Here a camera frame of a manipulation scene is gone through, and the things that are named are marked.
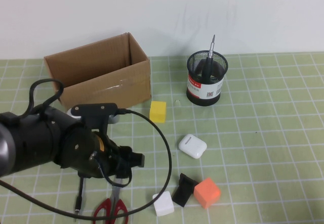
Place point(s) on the white foam block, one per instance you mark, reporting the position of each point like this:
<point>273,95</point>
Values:
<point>164,205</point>

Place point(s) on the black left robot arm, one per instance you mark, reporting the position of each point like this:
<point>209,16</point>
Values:
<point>25,143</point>

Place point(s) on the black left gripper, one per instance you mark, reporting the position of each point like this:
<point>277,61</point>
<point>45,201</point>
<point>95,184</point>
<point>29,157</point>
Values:
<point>106,158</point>

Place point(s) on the yellow foam block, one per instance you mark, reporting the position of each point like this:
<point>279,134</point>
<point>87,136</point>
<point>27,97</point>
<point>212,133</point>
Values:
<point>158,111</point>

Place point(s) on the green checked tablecloth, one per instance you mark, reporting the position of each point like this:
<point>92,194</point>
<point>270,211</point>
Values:
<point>253,145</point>

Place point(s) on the silver black pen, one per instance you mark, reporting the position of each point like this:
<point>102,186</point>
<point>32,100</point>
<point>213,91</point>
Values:
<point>210,54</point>

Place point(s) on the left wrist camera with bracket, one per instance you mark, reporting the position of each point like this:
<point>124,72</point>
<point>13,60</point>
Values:
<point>96,107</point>

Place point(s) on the white earbuds case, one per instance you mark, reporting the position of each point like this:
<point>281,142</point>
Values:
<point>192,145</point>

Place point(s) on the orange foam block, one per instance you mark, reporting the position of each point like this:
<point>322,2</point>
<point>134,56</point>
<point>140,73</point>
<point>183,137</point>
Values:
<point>207,192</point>

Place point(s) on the black mesh pen holder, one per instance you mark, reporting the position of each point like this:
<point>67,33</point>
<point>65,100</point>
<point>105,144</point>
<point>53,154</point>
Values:
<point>200,92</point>

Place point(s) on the black wedge block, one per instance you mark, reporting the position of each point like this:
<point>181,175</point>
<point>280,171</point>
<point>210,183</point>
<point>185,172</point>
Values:
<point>183,193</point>

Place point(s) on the brown cardboard box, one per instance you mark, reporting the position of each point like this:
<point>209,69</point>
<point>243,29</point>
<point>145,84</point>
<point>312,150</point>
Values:
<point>106,67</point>

